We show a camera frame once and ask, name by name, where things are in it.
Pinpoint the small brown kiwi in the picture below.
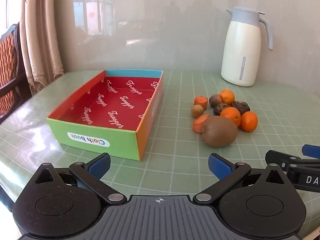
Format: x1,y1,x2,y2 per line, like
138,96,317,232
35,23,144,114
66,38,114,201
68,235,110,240
191,104,204,118

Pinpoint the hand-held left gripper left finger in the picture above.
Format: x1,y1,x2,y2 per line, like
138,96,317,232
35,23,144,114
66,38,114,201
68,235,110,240
34,152,127,204

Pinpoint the orange mandarin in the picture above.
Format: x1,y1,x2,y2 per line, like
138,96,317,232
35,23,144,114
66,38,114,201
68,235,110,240
239,111,258,132
220,107,242,127
219,89,236,105

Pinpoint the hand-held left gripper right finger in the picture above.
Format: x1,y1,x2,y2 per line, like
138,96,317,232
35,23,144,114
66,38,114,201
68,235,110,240
193,153,288,204

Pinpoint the wooden sofa with orange cushions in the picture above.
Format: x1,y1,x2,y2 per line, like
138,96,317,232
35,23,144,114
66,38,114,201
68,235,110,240
0,22,32,121

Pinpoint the round brown fruit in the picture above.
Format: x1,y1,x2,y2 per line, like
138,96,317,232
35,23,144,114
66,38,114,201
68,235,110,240
209,94,222,108

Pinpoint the white thermos jug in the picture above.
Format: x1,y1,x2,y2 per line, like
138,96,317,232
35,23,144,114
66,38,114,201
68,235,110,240
221,7,273,87

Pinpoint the dark passion fruit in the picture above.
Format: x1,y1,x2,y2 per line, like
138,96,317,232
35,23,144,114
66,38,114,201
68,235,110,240
231,101,251,115
214,103,232,115

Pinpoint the colourful cardboard box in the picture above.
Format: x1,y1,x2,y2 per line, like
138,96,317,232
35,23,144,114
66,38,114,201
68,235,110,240
46,69,164,161

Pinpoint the beige patterned curtain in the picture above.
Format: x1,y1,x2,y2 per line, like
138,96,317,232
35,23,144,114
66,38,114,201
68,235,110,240
20,0,66,96

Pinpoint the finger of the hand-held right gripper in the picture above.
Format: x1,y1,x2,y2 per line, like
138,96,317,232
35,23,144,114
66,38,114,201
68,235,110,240
265,150,320,172
302,144,320,159

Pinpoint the orange carrot piece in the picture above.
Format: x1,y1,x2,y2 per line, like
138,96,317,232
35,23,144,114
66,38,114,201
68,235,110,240
192,114,210,133
194,96,208,110

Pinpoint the large brown kiwi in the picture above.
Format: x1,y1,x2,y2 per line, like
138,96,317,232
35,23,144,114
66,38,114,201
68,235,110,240
201,116,238,147

